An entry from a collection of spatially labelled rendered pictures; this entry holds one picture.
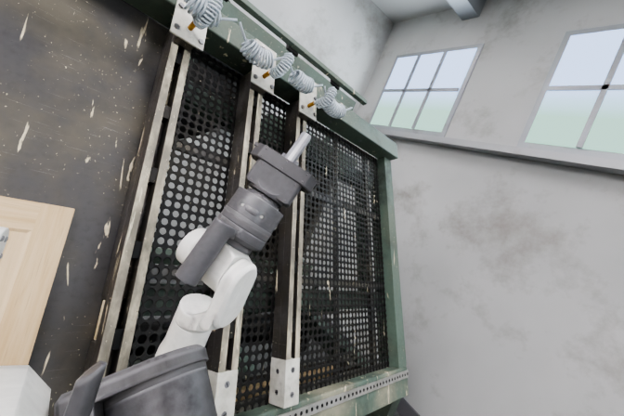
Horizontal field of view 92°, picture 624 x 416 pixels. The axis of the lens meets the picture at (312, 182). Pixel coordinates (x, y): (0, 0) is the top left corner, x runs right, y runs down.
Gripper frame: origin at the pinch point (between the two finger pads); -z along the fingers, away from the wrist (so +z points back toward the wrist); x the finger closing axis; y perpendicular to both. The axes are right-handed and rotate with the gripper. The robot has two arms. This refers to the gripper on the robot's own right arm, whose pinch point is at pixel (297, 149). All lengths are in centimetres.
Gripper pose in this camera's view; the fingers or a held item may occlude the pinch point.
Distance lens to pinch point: 52.9
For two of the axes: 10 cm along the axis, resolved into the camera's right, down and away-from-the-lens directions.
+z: -5.4, 8.2, -2.0
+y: -1.1, 1.7, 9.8
